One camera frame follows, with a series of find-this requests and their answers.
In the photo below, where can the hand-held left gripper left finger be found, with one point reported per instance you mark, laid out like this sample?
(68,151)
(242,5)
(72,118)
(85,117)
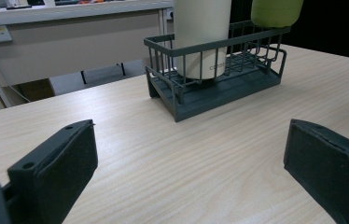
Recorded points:
(54,174)

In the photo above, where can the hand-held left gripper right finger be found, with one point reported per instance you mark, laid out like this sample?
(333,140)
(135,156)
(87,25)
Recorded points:
(328,168)

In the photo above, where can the green tumbler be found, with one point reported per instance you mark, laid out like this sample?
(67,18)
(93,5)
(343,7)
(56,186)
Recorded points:
(275,12)

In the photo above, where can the white tumbler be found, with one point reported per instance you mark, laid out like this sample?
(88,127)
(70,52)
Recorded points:
(200,25)

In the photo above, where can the black stand legs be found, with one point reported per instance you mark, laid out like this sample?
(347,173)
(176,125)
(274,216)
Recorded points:
(84,77)

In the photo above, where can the grey office desk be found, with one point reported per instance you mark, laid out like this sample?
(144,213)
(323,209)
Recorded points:
(76,46)

